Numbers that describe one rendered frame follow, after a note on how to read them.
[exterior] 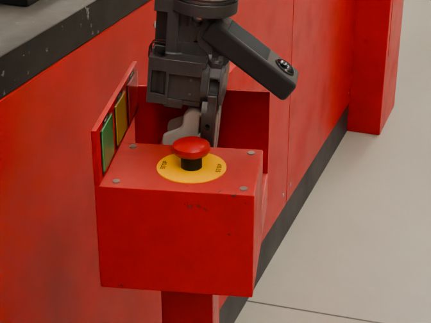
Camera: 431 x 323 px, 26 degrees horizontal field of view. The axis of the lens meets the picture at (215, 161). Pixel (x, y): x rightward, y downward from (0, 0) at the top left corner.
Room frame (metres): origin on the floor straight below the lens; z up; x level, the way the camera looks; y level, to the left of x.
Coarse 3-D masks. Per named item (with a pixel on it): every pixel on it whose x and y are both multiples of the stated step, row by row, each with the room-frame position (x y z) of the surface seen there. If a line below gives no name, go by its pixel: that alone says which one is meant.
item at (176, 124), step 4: (200, 104) 0.98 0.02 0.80; (188, 108) 0.98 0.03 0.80; (200, 108) 0.98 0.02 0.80; (220, 108) 0.97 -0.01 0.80; (220, 112) 0.97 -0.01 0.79; (220, 116) 0.98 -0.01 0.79; (172, 120) 0.98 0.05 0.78; (176, 120) 0.98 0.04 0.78; (180, 120) 0.98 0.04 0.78; (200, 120) 0.97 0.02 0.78; (220, 120) 0.98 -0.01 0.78; (168, 124) 0.98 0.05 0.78; (172, 124) 0.98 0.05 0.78; (176, 124) 0.98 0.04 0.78; (180, 124) 0.98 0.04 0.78; (200, 124) 0.97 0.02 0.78; (168, 128) 0.98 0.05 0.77; (172, 128) 0.98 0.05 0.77; (176, 128) 0.98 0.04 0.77; (200, 128) 0.97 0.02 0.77; (200, 132) 0.97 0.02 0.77; (216, 136) 0.96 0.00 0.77; (216, 140) 0.96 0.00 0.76; (216, 144) 0.96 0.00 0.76
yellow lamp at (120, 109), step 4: (124, 92) 0.94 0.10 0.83; (124, 96) 0.94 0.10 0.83; (120, 100) 0.91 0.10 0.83; (124, 100) 0.93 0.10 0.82; (120, 104) 0.91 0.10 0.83; (124, 104) 0.93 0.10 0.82; (116, 108) 0.90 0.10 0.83; (120, 108) 0.91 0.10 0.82; (124, 108) 0.93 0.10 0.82; (116, 112) 0.90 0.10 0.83; (120, 112) 0.91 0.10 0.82; (124, 112) 0.93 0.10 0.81; (116, 116) 0.90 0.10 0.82; (120, 116) 0.91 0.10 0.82; (124, 116) 0.93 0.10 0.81; (116, 120) 0.90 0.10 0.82; (120, 120) 0.91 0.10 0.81; (124, 120) 0.93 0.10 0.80; (116, 124) 0.90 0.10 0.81; (120, 124) 0.91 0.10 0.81; (124, 124) 0.93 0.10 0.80; (116, 128) 0.90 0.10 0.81; (120, 128) 0.91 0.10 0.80; (124, 128) 0.93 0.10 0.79; (120, 132) 0.91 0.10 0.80; (124, 132) 0.93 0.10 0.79; (120, 136) 0.91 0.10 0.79; (120, 140) 0.91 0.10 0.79
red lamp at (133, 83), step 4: (136, 72) 1.00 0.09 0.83; (136, 76) 1.00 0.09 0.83; (132, 80) 0.98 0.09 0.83; (136, 80) 1.00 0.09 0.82; (128, 84) 0.96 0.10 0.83; (132, 84) 0.98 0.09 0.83; (136, 84) 1.00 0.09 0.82; (128, 88) 0.96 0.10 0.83; (132, 88) 0.97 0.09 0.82; (136, 88) 0.99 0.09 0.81; (128, 92) 0.96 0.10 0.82; (132, 92) 0.97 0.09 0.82; (136, 92) 0.99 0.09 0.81; (128, 96) 0.96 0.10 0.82; (132, 96) 0.97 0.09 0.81; (136, 96) 0.99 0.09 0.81; (128, 100) 0.96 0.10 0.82; (132, 100) 0.97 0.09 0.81; (136, 100) 0.99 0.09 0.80; (128, 104) 0.96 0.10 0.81; (132, 104) 0.97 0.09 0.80; (136, 104) 0.99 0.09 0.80; (132, 108) 0.97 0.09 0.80; (136, 108) 0.99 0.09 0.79; (132, 112) 0.97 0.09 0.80; (132, 116) 0.97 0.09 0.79
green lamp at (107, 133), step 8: (112, 120) 0.88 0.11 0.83; (104, 128) 0.84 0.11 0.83; (112, 128) 0.87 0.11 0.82; (104, 136) 0.84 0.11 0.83; (112, 136) 0.87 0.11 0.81; (104, 144) 0.84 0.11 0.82; (112, 144) 0.87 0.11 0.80; (104, 152) 0.84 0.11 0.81; (112, 152) 0.87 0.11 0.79; (104, 160) 0.83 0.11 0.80; (104, 168) 0.83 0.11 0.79
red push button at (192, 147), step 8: (192, 136) 0.87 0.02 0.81; (176, 144) 0.86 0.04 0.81; (184, 144) 0.85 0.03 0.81; (192, 144) 0.85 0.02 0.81; (200, 144) 0.85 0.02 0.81; (208, 144) 0.86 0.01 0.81; (176, 152) 0.85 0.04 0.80; (184, 152) 0.84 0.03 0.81; (192, 152) 0.84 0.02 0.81; (200, 152) 0.84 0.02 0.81; (208, 152) 0.85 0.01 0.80; (184, 160) 0.85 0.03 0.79; (192, 160) 0.85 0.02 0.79; (200, 160) 0.86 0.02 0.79; (184, 168) 0.85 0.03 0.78; (192, 168) 0.85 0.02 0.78; (200, 168) 0.86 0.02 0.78
